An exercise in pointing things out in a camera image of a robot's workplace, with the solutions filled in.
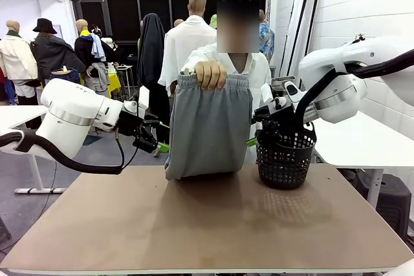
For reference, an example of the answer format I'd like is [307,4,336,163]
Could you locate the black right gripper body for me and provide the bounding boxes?
[254,105,303,147]

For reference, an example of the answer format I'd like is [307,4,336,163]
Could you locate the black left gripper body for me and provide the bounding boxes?
[116,110,153,147]

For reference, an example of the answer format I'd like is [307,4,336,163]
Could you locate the grey training pants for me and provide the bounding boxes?
[164,70,254,182]

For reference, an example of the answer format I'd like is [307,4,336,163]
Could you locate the person's right hand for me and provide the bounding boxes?
[193,60,228,91]

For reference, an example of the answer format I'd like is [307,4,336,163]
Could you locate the black perforated plastic basket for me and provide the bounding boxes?
[255,122,318,190]

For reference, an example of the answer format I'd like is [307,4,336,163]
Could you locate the yellow tablecloth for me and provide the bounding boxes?
[80,72,122,98]

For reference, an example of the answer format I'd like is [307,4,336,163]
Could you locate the silver metal tool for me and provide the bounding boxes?
[270,75,296,85]

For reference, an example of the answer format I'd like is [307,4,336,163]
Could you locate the person in white shirt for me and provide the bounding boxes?
[180,0,272,164]

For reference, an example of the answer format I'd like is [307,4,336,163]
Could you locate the white metal stool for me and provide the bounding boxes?
[115,64,135,103]

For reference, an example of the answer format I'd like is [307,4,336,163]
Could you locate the mannequin with yellow scarf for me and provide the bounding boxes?
[74,19,118,98]

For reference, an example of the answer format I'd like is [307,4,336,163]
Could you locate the mannequin in black hooded cloak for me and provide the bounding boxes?
[136,13,175,127]

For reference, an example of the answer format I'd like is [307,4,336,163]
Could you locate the leg mannequin in blue jeans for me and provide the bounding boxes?
[48,66,82,85]

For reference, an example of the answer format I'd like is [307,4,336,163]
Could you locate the person in blue floral shirt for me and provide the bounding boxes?
[258,9,275,64]

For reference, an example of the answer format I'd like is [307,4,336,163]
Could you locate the bald mannequin in white shirt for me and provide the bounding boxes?
[158,0,217,96]

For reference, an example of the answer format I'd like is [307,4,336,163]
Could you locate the wide black-framed reflector panel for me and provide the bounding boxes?
[287,0,323,78]

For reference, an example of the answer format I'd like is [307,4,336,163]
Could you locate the mannequin black hat and coat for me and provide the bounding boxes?
[30,17,87,80]

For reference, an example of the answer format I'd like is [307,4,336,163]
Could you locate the white table with floor foot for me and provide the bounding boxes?
[0,105,67,195]

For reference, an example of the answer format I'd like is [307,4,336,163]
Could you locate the narrow black-framed reflector panel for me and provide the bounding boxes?
[278,0,312,78]

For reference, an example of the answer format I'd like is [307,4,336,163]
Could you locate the mannequin in cream jacket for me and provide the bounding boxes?
[0,19,39,99]

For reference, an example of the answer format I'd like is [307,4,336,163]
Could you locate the black plastic stool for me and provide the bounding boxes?
[355,172,412,241]

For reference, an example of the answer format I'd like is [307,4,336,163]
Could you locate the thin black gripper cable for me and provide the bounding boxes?
[114,129,143,169]

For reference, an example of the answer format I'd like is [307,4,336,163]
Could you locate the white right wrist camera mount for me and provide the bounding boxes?
[259,82,276,104]

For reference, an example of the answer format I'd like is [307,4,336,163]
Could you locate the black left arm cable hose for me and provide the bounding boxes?
[0,132,125,175]

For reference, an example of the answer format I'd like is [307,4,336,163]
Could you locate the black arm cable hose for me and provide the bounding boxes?
[292,48,414,125]
[0,132,125,175]

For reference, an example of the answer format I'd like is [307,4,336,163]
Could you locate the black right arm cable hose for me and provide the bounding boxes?
[292,48,414,125]

